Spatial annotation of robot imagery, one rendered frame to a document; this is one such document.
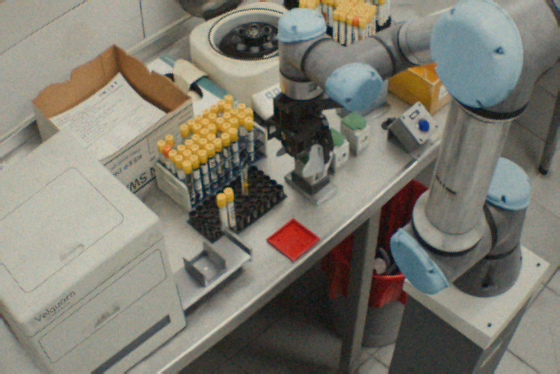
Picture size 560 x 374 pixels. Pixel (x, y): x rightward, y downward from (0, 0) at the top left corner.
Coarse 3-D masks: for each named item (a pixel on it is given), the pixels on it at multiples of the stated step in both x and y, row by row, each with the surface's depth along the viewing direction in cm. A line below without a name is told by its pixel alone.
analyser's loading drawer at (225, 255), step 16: (224, 240) 136; (240, 240) 133; (208, 256) 133; (224, 256) 134; (240, 256) 134; (176, 272) 132; (192, 272) 130; (208, 272) 131; (224, 272) 131; (192, 288) 129; (208, 288) 129
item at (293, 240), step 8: (288, 224) 143; (296, 224) 143; (280, 232) 142; (288, 232) 142; (296, 232) 142; (304, 232) 142; (312, 232) 141; (272, 240) 140; (280, 240) 141; (288, 240) 141; (296, 240) 141; (304, 240) 140; (312, 240) 140; (280, 248) 139; (288, 248) 139; (296, 248) 139; (304, 248) 139; (288, 256) 138; (296, 256) 137
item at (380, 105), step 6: (384, 84) 159; (384, 90) 160; (378, 96) 160; (384, 96) 162; (372, 102) 160; (378, 102) 161; (384, 102) 163; (342, 108) 160; (366, 108) 160; (372, 108) 161; (378, 108) 162; (384, 108) 162; (390, 108) 163; (342, 114) 161; (360, 114) 159; (366, 114) 161; (372, 114) 161; (378, 114) 161
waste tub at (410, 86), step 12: (408, 72) 158; (420, 72) 171; (432, 72) 171; (396, 84) 163; (408, 84) 160; (420, 84) 157; (432, 84) 154; (396, 96) 166; (408, 96) 163; (420, 96) 159; (432, 96) 157; (444, 96) 161; (432, 108) 160
